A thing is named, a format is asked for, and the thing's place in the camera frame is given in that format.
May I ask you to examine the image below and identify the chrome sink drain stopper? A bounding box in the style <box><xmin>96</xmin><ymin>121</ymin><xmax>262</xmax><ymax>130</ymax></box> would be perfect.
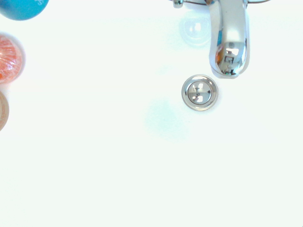
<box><xmin>181</xmin><ymin>74</ymin><xmax>219</xmax><ymax>112</ymax></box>

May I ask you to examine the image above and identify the orange translucent round container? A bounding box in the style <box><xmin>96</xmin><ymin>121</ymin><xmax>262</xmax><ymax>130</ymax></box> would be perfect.
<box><xmin>0</xmin><ymin>32</ymin><xmax>26</xmax><ymax>84</ymax></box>

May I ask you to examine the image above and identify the tan round container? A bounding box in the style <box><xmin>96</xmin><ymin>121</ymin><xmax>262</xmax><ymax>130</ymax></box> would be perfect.
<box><xmin>0</xmin><ymin>90</ymin><xmax>10</xmax><ymax>132</ymax></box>

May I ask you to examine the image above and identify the chrome faucet spout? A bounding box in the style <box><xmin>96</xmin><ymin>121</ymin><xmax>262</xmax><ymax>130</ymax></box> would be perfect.
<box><xmin>205</xmin><ymin>0</ymin><xmax>250</xmax><ymax>79</ymax></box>

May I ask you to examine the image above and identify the white ceramic sink basin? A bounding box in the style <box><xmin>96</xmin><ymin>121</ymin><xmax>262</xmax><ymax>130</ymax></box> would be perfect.
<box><xmin>0</xmin><ymin>0</ymin><xmax>303</xmax><ymax>227</ymax></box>

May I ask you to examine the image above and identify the blue round container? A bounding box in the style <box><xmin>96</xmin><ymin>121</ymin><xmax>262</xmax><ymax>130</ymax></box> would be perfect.
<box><xmin>0</xmin><ymin>0</ymin><xmax>50</xmax><ymax>21</ymax></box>

